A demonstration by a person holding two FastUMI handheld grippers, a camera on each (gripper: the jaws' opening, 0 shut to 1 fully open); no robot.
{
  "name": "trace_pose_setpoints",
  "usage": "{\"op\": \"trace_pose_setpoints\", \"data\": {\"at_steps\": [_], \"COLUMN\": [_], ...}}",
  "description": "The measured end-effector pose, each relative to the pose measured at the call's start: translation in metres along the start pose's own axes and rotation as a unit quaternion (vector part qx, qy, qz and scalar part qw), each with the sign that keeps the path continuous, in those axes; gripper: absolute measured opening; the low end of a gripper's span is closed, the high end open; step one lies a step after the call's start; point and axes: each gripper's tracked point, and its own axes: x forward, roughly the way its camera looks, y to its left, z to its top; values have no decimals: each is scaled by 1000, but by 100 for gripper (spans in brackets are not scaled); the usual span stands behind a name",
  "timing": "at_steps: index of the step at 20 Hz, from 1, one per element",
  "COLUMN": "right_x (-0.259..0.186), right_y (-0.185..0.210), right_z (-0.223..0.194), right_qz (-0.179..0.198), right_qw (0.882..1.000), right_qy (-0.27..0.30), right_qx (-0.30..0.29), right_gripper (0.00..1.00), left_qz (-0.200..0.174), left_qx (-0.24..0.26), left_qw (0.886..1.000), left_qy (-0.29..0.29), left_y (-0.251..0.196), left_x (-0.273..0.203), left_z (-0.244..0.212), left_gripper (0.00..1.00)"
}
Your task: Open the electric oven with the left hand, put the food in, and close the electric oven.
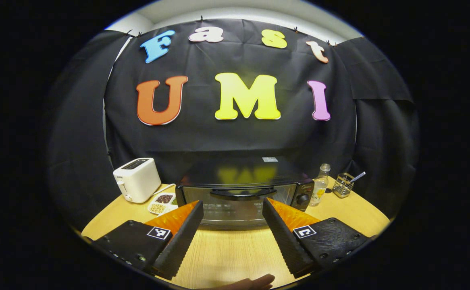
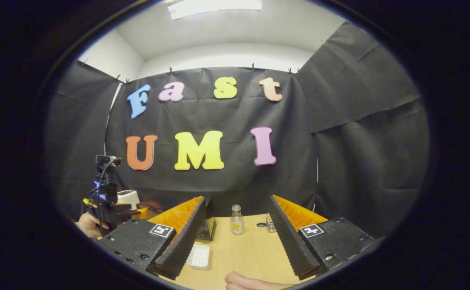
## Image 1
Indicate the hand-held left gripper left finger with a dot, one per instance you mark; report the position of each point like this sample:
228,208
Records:
180,241

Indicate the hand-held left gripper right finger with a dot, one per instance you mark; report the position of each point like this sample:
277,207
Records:
285,241

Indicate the black electric oven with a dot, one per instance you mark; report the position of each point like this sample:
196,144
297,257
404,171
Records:
239,177

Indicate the white divided seasoning dish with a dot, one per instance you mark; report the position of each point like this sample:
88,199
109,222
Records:
160,203

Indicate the clear bottle yellow label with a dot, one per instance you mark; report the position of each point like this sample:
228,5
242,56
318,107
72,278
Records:
319,187

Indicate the white toaster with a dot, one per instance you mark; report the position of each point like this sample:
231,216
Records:
138,181

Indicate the metal mesh holder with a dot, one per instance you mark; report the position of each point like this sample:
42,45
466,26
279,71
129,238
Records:
343,186

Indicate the black backdrop cloth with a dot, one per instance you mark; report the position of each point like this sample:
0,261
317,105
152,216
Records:
259,137

